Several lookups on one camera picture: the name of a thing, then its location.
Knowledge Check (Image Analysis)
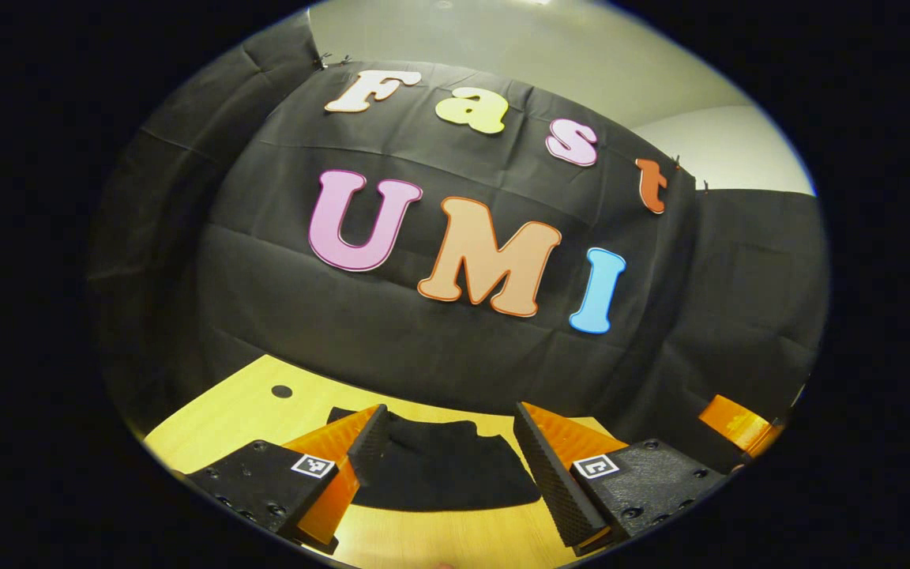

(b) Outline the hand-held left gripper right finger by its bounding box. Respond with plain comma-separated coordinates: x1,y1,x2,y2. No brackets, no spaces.
512,401,730,557

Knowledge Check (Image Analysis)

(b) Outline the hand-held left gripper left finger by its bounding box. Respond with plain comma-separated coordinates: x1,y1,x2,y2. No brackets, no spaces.
185,404,391,554

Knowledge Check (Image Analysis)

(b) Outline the black buttoned garment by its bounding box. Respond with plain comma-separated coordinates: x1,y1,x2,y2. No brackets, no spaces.
327,406,543,513

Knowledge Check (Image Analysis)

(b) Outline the black backdrop cloth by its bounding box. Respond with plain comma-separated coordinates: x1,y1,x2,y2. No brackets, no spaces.
88,12,831,475

